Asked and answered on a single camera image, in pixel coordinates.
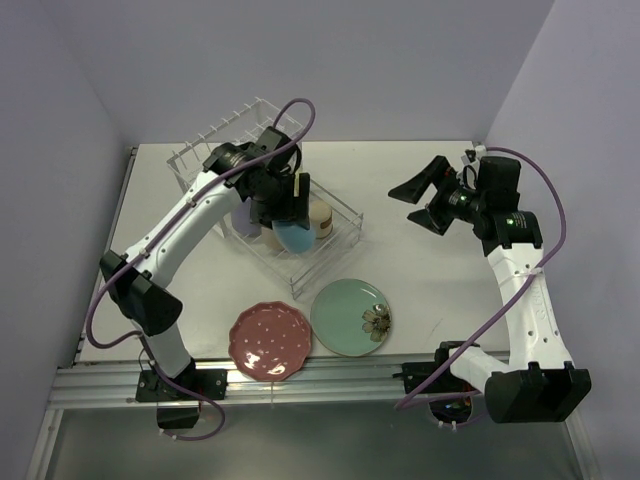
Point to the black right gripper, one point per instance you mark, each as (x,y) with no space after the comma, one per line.
(440,172)

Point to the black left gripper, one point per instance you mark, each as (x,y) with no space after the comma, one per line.
(294,208)

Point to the small metal cup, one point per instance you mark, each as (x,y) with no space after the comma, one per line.
(321,218)

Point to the light blue mug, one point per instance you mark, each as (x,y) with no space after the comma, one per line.
(294,238)

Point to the beige cup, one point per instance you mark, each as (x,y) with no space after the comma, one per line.
(270,239)

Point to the lavender cup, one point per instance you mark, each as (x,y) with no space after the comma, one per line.
(241,221)

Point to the mint green floral plate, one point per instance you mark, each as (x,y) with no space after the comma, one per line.
(351,317)

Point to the pink polka dot plate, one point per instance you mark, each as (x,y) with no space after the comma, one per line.
(270,341)

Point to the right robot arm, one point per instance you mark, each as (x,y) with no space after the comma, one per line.
(517,359)

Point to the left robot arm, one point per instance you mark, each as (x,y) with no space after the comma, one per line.
(264,173)

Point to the white wire dish rack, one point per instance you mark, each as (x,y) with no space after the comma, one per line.
(246,131)

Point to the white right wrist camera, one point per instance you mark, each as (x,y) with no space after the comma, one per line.
(474,154)

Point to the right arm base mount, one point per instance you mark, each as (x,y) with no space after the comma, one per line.
(452,407)

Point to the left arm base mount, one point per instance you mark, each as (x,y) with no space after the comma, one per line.
(179,403)

